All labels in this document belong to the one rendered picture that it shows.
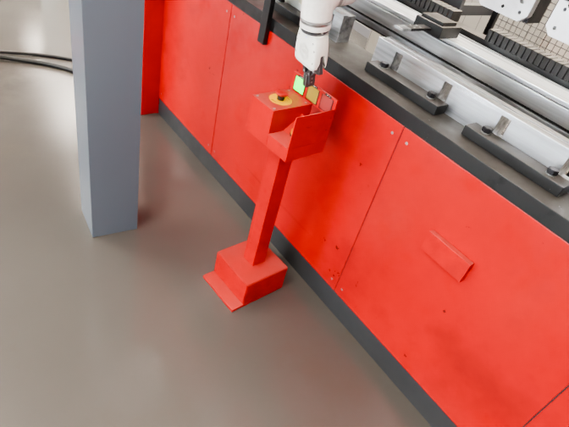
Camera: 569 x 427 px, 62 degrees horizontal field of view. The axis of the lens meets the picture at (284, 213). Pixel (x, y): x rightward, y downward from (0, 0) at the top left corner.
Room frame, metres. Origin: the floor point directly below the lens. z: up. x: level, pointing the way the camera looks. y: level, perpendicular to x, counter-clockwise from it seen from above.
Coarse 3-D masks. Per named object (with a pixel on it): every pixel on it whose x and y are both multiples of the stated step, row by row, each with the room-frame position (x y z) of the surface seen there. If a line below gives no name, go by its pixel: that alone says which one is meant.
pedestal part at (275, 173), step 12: (276, 156) 1.29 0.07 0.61; (264, 168) 1.31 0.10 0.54; (276, 168) 1.28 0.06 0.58; (288, 168) 1.32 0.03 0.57; (264, 180) 1.30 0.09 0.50; (276, 180) 1.28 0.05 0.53; (264, 192) 1.30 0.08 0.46; (276, 192) 1.30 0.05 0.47; (264, 204) 1.29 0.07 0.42; (276, 204) 1.31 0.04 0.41; (264, 216) 1.28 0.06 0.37; (276, 216) 1.32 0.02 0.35; (252, 228) 1.31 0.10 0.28; (264, 228) 1.29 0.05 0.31; (252, 240) 1.30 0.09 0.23; (264, 240) 1.30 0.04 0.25; (252, 252) 1.29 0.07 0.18; (264, 252) 1.31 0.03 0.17; (252, 264) 1.28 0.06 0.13
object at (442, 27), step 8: (424, 16) 1.76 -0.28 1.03; (432, 16) 1.75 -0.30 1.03; (440, 16) 1.78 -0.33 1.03; (416, 24) 1.76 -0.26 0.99; (424, 24) 1.74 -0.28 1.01; (432, 24) 1.72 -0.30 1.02; (440, 24) 1.71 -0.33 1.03; (448, 24) 1.72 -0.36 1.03; (432, 32) 1.71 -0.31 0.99; (440, 32) 1.69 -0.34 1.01; (448, 32) 1.72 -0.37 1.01; (456, 32) 1.75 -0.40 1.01
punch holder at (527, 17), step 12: (480, 0) 1.37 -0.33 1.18; (492, 0) 1.35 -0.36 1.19; (504, 0) 1.33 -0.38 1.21; (516, 0) 1.31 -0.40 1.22; (528, 0) 1.29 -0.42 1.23; (540, 0) 1.30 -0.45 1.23; (504, 12) 1.32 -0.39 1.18; (516, 12) 1.30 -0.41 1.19; (528, 12) 1.28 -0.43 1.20; (540, 12) 1.33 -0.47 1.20
